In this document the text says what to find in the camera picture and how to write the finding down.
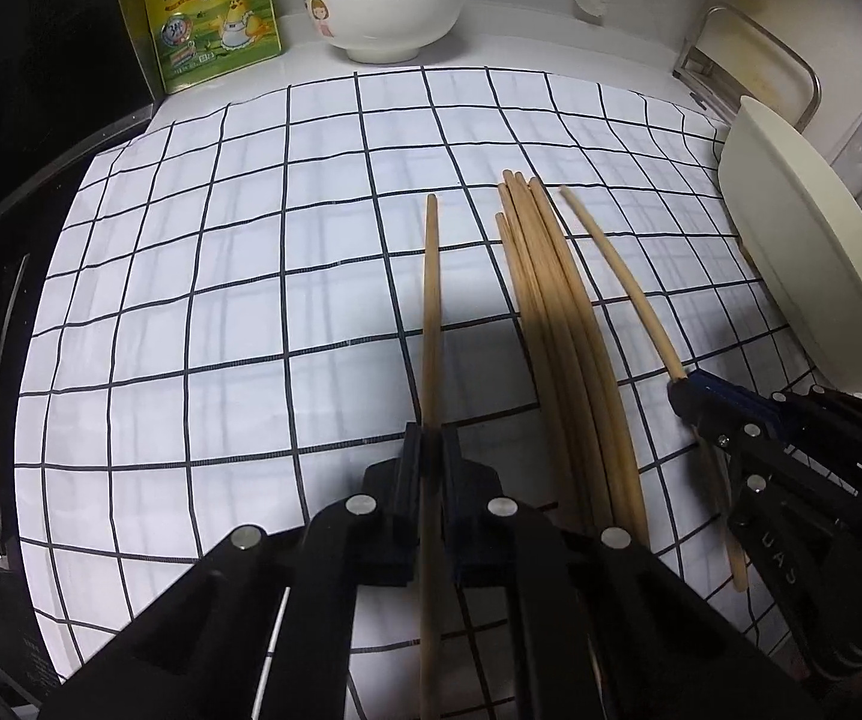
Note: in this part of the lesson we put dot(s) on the white bowl with cartoon girl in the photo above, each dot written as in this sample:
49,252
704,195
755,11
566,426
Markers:
393,22

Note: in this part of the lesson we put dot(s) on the cream oval plate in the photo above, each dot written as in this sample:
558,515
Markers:
799,225

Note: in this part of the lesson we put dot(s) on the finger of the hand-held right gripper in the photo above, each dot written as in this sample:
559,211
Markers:
708,390
735,439

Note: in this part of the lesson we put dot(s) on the black gas stove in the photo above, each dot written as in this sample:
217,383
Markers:
18,202

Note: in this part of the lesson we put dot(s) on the bunch of wooden chopsticks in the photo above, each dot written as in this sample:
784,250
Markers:
575,277

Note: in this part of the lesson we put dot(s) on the metal rack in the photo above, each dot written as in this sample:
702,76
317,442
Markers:
769,37

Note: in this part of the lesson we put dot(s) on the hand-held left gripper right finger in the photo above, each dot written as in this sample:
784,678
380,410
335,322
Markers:
455,465

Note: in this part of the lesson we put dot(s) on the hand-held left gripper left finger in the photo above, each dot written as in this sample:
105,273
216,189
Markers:
410,457

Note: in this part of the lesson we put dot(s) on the yellow green seasoning bag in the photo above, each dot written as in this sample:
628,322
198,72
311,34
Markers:
213,22

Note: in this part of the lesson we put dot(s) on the white black checkered cloth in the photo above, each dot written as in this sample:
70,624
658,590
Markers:
266,277

